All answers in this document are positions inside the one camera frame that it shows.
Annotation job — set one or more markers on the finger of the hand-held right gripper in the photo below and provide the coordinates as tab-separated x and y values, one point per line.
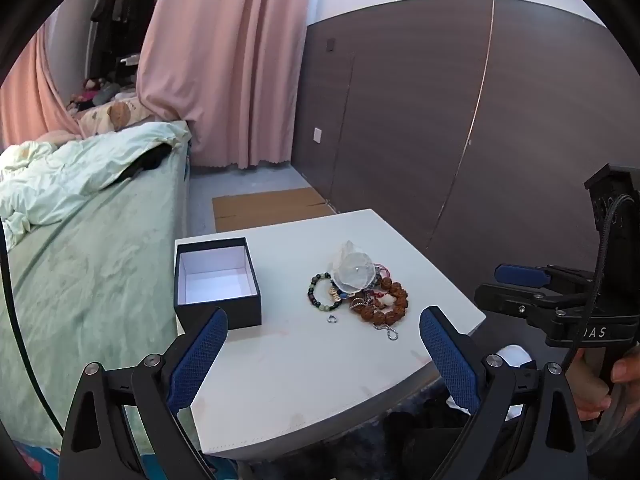
520	275
500	300

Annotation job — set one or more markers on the person's right hand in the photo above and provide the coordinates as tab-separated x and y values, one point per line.
590	385

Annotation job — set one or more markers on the bed with green sheet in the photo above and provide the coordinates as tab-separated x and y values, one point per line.
90	285

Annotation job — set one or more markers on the light green duvet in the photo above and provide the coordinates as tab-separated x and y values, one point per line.
75	175

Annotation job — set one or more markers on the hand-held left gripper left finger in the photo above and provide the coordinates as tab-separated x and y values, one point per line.
197	355

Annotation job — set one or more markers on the white wall socket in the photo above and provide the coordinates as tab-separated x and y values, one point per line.
317	135

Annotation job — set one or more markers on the printed pillow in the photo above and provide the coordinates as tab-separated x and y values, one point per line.
115	115

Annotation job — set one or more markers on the wide pink curtain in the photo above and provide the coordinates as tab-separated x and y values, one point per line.
225	60

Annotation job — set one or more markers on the black jewelry box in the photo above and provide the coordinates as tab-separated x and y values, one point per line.
242	310

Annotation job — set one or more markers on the flat cardboard sheet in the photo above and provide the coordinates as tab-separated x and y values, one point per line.
270	207

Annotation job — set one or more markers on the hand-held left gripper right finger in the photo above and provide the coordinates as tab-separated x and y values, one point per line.
450	360

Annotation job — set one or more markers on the pile of plush toys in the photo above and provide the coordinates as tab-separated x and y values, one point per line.
95	92

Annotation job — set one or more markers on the white organza pouch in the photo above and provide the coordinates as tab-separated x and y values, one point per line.
355	267

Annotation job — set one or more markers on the narrow pink curtain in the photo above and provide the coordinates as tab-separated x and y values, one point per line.
30	100

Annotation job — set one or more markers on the black garment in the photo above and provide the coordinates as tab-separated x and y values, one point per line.
150	160

